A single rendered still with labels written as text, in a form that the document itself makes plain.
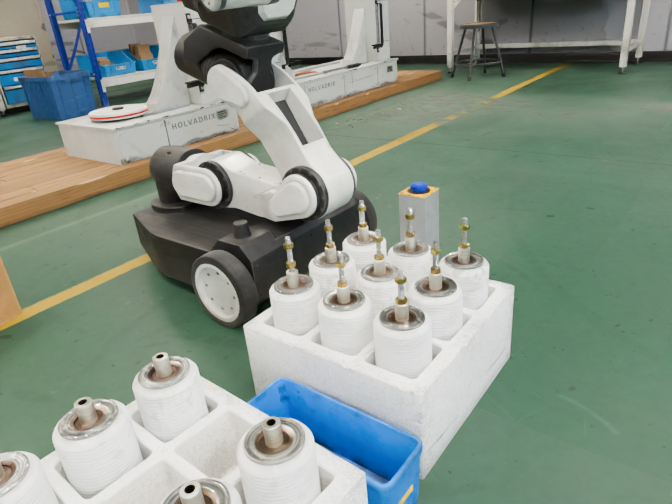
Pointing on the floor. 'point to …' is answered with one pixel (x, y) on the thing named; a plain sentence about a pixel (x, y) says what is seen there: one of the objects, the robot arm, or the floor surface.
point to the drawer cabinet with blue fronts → (15, 99)
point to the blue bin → (351, 439)
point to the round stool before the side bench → (482, 46)
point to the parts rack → (93, 45)
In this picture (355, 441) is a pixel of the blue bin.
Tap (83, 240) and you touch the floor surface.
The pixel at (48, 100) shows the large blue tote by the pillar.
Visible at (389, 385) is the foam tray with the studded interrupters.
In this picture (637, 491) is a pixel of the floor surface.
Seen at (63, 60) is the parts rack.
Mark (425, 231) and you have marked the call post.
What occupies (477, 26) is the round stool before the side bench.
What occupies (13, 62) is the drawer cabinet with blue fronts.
